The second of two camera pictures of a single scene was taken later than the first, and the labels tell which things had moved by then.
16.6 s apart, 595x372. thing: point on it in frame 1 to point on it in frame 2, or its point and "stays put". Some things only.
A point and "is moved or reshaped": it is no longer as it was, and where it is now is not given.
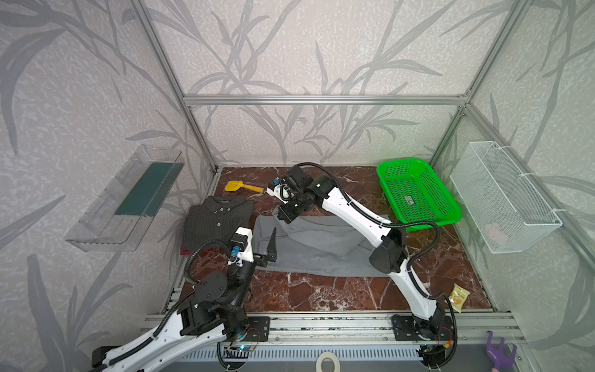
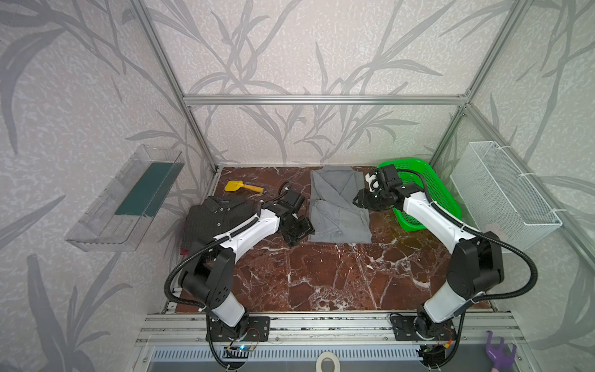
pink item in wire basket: x=494 y=232 stays put
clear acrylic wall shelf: x=121 y=214 stays put
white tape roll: x=328 y=355 stays put
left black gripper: x=259 y=257 to x=297 y=230
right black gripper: x=287 y=212 to x=367 y=201
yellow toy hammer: x=235 y=185 stays put
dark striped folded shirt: x=217 y=218 stays put
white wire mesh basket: x=506 y=211 stays put
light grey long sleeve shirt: x=318 y=244 is moved or reshaped
